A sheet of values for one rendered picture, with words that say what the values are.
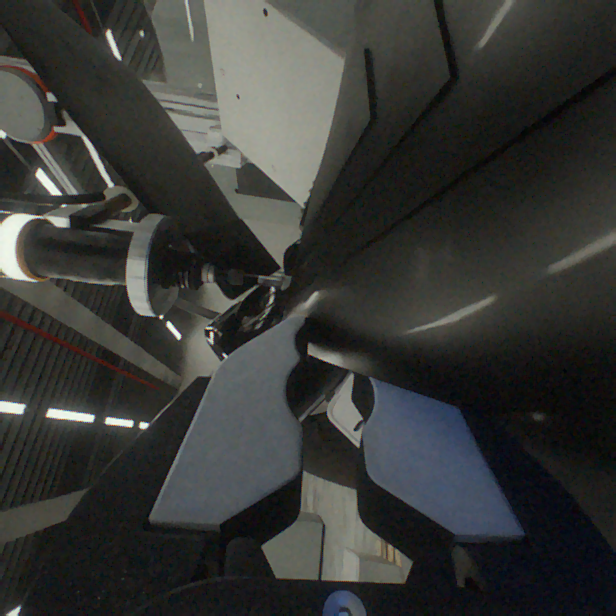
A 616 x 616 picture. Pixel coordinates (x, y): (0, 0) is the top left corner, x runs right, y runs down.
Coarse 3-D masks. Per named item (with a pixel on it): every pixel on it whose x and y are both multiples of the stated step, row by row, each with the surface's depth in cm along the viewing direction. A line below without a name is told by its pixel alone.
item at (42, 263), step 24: (48, 240) 22; (72, 240) 22; (96, 240) 23; (120, 240) 23; (48, 264) 22; (72, 264) 22; (96, 264) 22; (120, 264) 23; (168, 264) 23; (192, 264) 23; (168, 288) 25; (192, 288) 24
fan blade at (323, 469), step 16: (320, 416) 41; (304, 432) 44; (320, 432) 43; (336, 432) 43; (304, 448) 48; (320, 448) 46; (336, 448) 45; (352, 448) 45; (304, 464) 53; (320, 464) 51; (336, 464) 49; (352, 464) 48; (336, 480) 55; (352, 480) 52
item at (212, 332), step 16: (288, 256) 34; (288, 272) 37; (256, 288) 32; (272, 288) 30; (240, 304) 30; (256, 304) 29; (272, 304) 28; (224, 320) 29; (240, 320) 28; (256, 320) 28; (272, 320) 27; (208, 336) 29; (224, 336) 27; (240, 336) 27; (256, 336) 27; (224, 352) 30; (304, 368) 27; (320, 368) 28; (336, 368) 29; (304, 384) 27; (320, 384) 28; (336, 384) 30; (304, 400) 28
